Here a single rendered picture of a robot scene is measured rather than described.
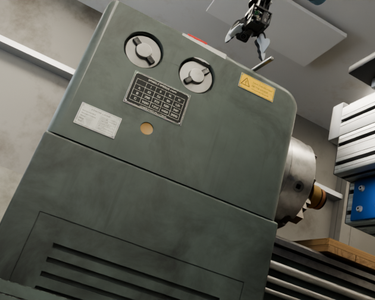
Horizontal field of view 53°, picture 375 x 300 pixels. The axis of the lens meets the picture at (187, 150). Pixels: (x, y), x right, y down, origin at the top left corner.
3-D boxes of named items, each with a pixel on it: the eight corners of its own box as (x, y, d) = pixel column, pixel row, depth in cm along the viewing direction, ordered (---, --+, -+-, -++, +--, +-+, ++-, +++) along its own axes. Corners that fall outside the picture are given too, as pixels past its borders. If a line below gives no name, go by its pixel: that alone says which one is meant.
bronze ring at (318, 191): (309, 175, 129) (331, 185, 131) (293, 180, 137) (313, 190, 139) (304, 201, 125) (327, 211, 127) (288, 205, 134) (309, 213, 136)
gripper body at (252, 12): (249, 16, 120) (257, -12, 125) (236, 31, 128) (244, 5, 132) (269, 27, 122) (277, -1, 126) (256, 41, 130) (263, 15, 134)
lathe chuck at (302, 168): (288, 202, 107) (295, 116, 124) (233, 231, 132) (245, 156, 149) (314, 213, 109) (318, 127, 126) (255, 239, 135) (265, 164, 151)
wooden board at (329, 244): (327, 251, 107) (329, 237, 109) (261, 254, 140) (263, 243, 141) (408, 283, 114) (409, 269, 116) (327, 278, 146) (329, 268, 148)
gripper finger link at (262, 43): (269, 54, 121) (261, 28, 123) (259, 62, 126) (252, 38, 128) (277, 53, 122) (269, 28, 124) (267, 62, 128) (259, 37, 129)
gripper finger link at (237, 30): (226, 27, 118) (246, 15, 122) (218, 37, 123) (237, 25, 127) (232, 34, 118) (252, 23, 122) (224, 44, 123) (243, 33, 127)
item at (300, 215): (274, 193, 129) (277, 221, 120) (283, 184, 125) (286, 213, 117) (301, 204, 131) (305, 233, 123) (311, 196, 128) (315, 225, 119)
